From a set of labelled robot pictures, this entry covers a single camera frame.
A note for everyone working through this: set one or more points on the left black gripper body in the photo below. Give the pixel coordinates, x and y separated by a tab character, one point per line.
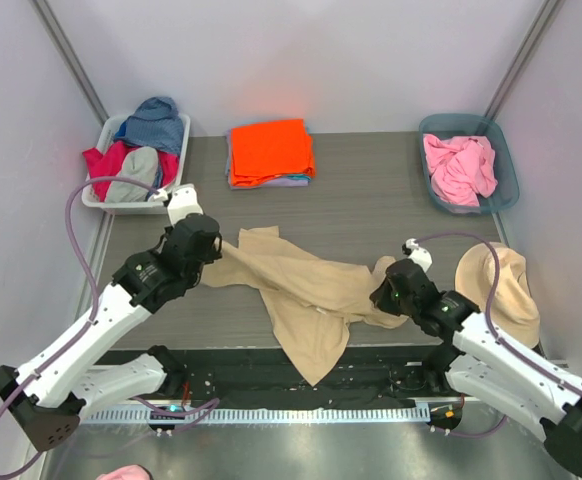
210	248

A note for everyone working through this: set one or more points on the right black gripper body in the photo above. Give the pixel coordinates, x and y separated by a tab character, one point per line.
383	296

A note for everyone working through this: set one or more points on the beige t shirt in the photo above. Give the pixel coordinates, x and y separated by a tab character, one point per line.
310	301

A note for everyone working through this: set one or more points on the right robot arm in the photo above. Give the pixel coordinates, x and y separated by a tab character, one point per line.
482	361

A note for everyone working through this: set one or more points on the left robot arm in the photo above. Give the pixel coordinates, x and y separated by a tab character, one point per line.
144	284

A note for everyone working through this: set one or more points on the grey garment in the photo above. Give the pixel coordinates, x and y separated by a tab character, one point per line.
141	165

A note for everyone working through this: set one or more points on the orange folded t shirt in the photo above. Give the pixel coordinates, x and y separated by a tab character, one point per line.
271	149

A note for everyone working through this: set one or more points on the beige bucket hat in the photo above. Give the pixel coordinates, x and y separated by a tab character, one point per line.
513	309

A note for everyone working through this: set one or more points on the magenta garment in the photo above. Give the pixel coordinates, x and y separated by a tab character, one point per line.
109	164

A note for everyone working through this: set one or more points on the blue patterned garment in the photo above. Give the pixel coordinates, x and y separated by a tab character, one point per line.
155	123

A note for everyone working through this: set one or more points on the pink crumpled t shirt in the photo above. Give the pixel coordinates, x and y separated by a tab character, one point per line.
461	168

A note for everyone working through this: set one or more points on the teal plastic basin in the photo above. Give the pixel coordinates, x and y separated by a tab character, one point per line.
448	125

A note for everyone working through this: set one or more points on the pink object bottom edge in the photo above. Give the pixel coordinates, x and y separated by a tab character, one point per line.
130	472

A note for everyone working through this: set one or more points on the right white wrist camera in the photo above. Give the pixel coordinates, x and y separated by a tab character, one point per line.
417	254

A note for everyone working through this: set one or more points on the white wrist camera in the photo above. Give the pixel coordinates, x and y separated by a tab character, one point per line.
417	254
181	202

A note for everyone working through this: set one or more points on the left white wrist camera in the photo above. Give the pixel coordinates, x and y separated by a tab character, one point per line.
181	202

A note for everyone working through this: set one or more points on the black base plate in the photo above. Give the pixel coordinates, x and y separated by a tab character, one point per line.
365	377

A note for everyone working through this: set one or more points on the aluminium rail frame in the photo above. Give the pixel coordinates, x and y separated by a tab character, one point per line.
147	374

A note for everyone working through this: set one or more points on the white slotted cable duct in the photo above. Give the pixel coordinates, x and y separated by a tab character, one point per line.
136	414

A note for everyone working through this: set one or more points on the left aluminium corner post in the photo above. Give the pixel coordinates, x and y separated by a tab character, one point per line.
69	56

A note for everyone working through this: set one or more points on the aluminium corner post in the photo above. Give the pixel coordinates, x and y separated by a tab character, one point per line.
69	56
545	17

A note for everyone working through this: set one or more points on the right aluminium corner post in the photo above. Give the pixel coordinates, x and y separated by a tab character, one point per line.
545	17

